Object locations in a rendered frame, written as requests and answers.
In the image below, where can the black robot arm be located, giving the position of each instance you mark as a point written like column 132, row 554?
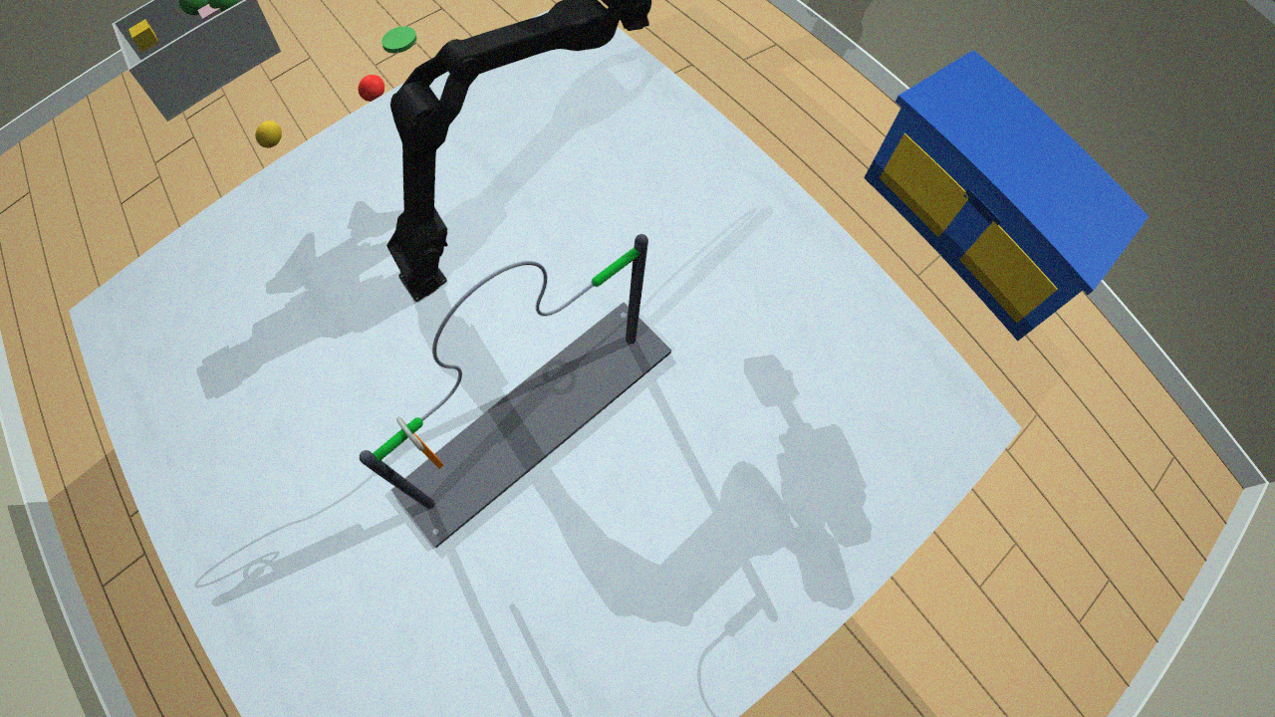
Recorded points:
column 422, row 120

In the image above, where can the orange handle with grey ring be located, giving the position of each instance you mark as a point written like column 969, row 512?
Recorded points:
column 420, row 445

